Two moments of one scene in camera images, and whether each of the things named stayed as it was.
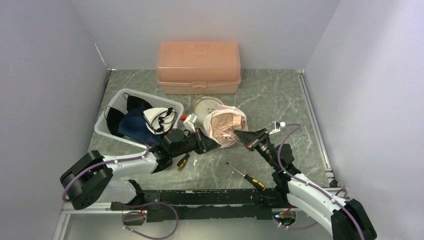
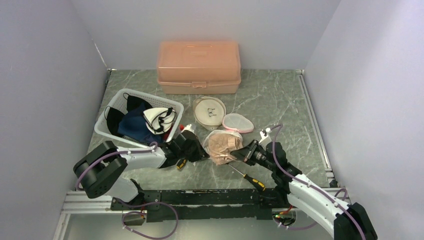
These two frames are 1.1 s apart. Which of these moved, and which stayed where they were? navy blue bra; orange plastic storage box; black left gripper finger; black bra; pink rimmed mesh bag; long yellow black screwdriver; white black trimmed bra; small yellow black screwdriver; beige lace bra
Moved: beige lace bra; pink rimmed mesh bag; black left gripper finger
Stayed: long yellow black screwdriver; navy blue bra; orange plastic storage box; white black trimmed bra; small yellow black screwdriver; black bra
